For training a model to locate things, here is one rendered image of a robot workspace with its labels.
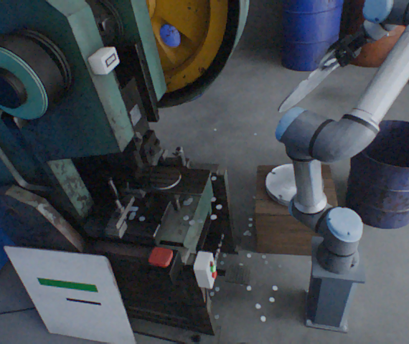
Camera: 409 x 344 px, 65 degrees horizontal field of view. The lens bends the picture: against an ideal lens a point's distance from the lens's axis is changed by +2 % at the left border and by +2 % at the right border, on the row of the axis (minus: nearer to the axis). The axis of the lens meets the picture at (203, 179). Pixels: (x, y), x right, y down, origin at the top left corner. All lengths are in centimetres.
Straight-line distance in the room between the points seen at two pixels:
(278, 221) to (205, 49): 91
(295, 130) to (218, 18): 52
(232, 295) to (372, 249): 81
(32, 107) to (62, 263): 83
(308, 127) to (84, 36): 61
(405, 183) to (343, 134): 102
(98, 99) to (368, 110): 68
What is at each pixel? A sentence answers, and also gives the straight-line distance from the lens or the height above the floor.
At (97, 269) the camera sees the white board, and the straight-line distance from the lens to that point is 143.
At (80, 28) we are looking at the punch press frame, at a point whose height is 140.
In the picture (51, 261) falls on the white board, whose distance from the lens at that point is 155.
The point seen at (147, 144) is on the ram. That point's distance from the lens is 115.
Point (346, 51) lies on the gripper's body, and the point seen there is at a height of 113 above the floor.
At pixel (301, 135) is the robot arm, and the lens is 93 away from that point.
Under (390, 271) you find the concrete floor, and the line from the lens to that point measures 198.
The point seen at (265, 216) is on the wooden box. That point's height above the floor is 33.
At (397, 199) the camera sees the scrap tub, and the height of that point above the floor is 26.
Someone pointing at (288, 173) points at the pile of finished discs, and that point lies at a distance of 181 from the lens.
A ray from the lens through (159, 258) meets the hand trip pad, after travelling 105.
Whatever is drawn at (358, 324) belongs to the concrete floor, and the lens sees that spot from 179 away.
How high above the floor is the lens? 159
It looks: 41 degrees down
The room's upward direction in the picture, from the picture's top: 11 degrees counter-clockwise
